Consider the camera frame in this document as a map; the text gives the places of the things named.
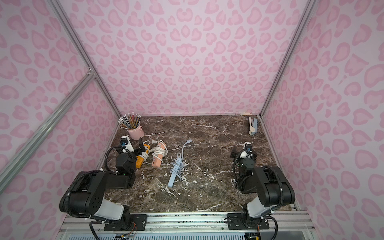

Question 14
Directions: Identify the grey cord of blue strip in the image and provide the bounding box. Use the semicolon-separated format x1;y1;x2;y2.
169;138;193;181

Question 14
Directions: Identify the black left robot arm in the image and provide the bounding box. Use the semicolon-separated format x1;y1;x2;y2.
59;143;146;226

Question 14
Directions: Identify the white cord of pink strip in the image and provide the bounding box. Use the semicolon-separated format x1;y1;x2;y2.
149;139;169;164

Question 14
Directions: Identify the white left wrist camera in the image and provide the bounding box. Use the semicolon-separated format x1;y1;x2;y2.
120;136;135;153

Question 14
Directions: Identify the pink power strip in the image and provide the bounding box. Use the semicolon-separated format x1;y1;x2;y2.
152;140;168;168

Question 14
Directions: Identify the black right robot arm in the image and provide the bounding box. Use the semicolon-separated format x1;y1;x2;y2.
224;142;296;230

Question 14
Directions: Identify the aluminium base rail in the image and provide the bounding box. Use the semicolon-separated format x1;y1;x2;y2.
56;211;318;240

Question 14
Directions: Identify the yellow power strip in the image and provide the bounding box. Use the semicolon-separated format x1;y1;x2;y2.
136;144;151;169

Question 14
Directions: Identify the grey stapler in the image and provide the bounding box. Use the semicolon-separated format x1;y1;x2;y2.
248;117;258;136

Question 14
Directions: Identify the grey-blue power strip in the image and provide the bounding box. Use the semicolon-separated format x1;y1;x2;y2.
167;153;184;188

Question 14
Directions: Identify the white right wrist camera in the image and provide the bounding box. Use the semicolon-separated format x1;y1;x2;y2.
240;142;257;161

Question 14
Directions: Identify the pink pencil cup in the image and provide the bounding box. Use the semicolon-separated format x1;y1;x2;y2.
118;113;145;140

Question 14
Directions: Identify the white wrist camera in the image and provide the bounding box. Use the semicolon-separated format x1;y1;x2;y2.
240;142;257;161
120;136;135;153

